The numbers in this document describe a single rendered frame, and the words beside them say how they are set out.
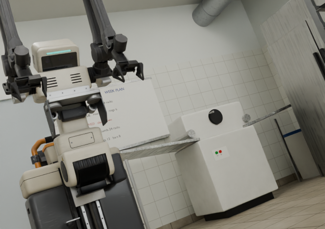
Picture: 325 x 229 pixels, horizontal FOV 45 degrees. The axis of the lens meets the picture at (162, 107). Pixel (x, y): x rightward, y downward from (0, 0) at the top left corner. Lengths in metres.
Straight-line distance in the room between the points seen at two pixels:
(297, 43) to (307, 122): 0.93
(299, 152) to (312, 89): 1.19
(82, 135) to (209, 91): 3.92
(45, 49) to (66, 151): 0.51
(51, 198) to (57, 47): 0.76
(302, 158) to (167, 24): 2.68
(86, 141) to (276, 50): 3.53
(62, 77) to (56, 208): 0.67
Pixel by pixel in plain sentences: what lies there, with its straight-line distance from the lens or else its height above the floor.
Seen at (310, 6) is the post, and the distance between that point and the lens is 2.06.
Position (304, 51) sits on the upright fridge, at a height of 1.43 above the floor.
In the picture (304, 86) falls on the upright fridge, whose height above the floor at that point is 1.07.
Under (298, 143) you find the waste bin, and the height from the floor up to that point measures 0.49.
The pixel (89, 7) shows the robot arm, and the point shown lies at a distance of 2.07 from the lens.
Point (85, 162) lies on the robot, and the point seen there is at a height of 0.73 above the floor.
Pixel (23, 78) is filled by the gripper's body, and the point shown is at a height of 1.08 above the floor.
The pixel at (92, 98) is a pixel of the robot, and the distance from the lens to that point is 1.91.
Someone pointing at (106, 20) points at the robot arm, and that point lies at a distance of 1.95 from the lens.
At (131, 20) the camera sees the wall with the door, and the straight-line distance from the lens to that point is 5.67.
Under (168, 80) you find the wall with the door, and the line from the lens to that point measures 5.44.
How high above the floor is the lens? 0.49
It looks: 11 degrees up
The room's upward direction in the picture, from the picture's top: 19 degrees counter-clockwise
